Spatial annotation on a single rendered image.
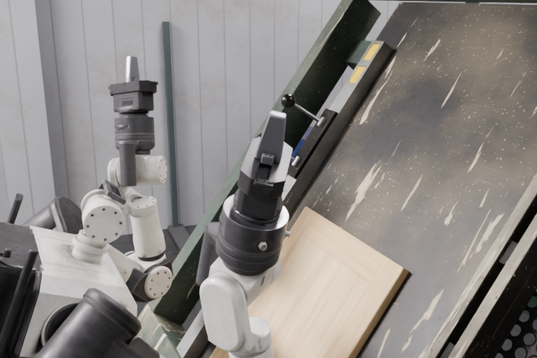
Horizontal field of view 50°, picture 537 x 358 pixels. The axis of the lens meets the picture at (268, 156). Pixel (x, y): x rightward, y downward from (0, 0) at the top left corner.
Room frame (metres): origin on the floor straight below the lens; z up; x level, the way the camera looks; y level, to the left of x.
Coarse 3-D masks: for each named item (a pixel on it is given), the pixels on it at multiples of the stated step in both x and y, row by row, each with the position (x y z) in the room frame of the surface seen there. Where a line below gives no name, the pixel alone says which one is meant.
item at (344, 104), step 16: (368, 48) 1.54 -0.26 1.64; (384, 48) 1.51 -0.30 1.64; (368, 64) 1.49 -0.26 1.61; (368, 80) 1.49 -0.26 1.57; (352, 96) 1.47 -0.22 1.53; (352, 112) 1.47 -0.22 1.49; (336, 128) 1.45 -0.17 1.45; (320, 144) 1.43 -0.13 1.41; (320, 160) 1.43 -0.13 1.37; (288, 176) 1.43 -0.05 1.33; (304, 176) 1.41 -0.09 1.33; (288, 192) 1.39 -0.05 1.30; (288, 208) 1.39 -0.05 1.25; (192, 336) 1.28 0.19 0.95; (192, 352) 1.27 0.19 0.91
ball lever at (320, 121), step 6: (282, 96) 1.47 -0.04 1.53; (288, 96) 1.46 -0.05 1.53; (282, 102) 1.46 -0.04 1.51; (288, 102) 1.45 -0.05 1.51; (294, 102) 1.46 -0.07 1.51; (300, 108) 1.46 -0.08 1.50; (306, 114) 1.46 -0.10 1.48; (312, 114) 1.46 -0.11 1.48; (318, 120) 1.46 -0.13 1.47; (324, 120) 1.45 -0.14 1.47
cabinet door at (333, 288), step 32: (320, 224) 1.25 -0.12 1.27; (288, 256) 1.26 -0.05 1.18; (320, 256) 1.18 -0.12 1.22; (352, 256) 1.11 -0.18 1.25; (384, 256) 1.05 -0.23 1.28; (288, 288) 1.19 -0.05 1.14; (320, 288) 1.12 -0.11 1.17; (352, 288) 1.06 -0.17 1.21; (384, 288) 1.00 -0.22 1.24; (288, 320) 1.12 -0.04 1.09; (320, 320) 1.06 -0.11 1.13; (352, 320) 1.00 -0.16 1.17; (224, 352) 1.19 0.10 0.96; (288, 352) 1.06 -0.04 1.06; (320, 352) 1.00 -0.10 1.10; (352, 352) 0.95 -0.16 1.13
